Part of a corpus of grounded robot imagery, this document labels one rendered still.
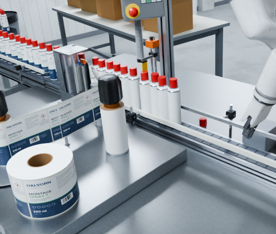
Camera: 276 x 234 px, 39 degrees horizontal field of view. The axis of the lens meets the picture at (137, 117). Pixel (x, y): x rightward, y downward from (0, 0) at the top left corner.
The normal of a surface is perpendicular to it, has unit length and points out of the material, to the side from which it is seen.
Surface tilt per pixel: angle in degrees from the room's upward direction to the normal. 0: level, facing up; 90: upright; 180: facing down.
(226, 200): 0
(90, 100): 90
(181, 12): 91
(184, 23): 91
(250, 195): 0
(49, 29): 90
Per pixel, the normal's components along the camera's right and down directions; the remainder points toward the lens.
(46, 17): 0.54, 0.34
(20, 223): -0.08, -0.89
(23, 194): -0.36, 0.45
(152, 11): 0.15, 0.43
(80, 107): 0.74, 0.25
